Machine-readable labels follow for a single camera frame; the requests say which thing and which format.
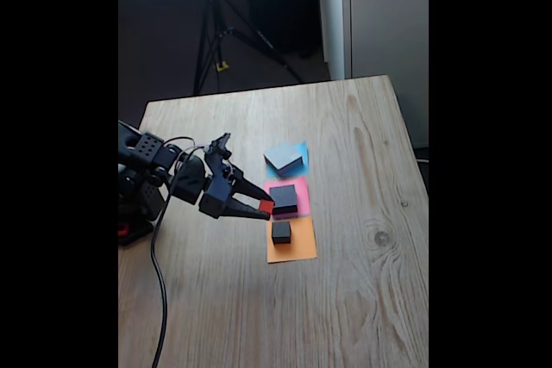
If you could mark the small red cube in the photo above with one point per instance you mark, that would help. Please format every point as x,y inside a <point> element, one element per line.
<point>267,207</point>

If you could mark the small dark grey cube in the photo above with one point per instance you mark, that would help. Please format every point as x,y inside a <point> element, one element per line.
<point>281,232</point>

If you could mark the large grey square block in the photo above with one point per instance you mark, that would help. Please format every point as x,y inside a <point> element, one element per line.
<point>282,157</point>

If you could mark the medium black square block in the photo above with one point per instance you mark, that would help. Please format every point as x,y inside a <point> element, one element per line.
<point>284,197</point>

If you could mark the pink paper sheet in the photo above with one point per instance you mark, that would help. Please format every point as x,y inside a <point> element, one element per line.
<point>304,195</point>

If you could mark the blue paper sheet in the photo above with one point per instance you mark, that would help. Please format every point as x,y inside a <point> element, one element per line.
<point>305,150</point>

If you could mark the orange paper sheet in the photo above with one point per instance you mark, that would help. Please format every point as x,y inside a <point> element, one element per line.
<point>306,243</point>

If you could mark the red black table clamp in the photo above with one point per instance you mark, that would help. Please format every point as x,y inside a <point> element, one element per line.
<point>123,228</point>

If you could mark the yellow tag on tripod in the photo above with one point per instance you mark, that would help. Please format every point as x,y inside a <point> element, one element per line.
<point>222,66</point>

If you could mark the black tripod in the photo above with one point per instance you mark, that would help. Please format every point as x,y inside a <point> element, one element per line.
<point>214,32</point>

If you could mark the white grey cabinet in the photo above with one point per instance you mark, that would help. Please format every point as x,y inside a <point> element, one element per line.
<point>388,19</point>

